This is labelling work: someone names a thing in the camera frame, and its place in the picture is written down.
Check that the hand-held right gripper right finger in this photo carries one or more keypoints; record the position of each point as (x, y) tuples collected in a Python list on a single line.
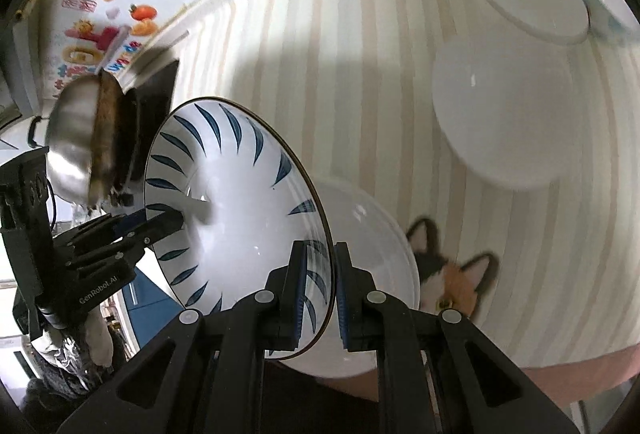
[(342, 299)]

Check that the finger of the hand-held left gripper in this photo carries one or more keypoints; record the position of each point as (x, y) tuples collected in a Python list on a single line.
[(90, 231), (165, 221)]

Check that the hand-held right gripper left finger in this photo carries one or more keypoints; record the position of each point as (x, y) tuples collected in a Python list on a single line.
[(299, 294)]

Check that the plain white plate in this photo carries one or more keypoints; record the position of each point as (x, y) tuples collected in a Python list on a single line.
[(370, 239)]

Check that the blue leaf pattern plate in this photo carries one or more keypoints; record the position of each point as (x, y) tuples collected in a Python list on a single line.
[(235, 194)]

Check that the blue cabinet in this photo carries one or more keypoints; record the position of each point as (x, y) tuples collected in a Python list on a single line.
[(145, 304)]

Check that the steel wok lid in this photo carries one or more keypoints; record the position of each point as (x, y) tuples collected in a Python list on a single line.
[(75, 133)]

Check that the black induction stove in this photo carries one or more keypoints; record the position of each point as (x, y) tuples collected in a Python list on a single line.
[(155, 93)]

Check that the dark cloth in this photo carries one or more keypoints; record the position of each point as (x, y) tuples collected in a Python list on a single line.
[(60, 374)]

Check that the striped cat tablecloth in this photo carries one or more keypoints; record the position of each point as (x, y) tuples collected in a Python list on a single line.
[(350, 63)]

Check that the colourful wall stickers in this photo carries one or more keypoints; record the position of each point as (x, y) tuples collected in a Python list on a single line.
[(95, 38)]

